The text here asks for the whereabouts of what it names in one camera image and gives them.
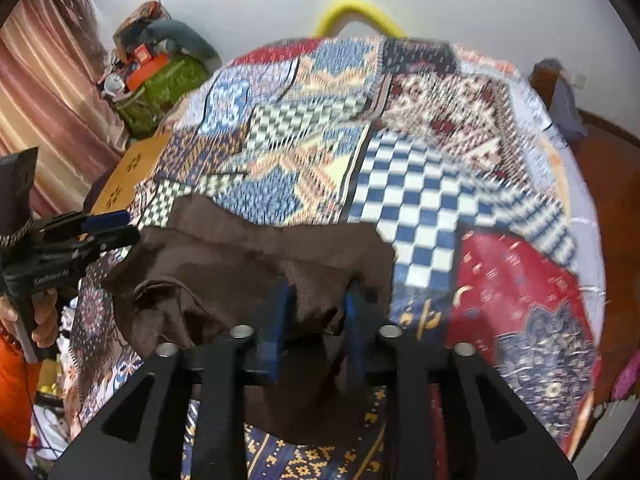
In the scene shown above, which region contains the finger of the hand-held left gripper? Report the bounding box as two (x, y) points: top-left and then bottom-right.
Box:
(45, 225), (141, 272)
(42, 211), (132, 237)

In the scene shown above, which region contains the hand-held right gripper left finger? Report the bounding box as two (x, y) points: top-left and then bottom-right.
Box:
(50, 280), (301, 480)

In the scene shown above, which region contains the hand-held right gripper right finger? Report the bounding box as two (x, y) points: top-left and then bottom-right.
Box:
(344, 280), (591, 480)

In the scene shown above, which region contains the brown shirt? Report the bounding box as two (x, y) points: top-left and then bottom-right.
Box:
(102, 195), (398, 448)

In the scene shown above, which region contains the person's orange-sleeved left forearm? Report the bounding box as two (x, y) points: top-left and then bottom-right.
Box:
(0, 334), (43, 447)

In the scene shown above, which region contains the person's left hand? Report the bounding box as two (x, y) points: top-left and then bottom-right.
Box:
(0, 289), (60, 350)

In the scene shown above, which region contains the wooden lap desk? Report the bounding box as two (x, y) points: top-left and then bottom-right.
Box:
(92, 132), (173, 216)

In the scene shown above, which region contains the green patterned bag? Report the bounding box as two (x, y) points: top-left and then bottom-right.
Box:
(115, 55), (211, 138)

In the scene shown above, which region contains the striped brown curtain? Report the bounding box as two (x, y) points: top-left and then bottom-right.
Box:
(0, 0), (128, 216)

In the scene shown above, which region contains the orange box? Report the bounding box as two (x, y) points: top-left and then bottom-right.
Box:
(125, 45), (168, 88)

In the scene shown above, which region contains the patchwork patterned blanket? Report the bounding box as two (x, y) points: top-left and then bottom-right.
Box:
(65, 35), (608, 480)

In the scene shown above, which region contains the patterned brown cloth bundle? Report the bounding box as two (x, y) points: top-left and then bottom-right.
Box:
(114, 1), (173, 46)

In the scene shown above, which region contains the pink cloth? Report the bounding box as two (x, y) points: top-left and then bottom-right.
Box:
(612, 350), (640, 401)

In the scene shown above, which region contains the blue-grey bag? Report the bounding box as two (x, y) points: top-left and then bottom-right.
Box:
(532, 57), (588, 143)

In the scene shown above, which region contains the yellow foam tube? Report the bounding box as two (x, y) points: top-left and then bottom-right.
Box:
(314, 0), (406, 38)

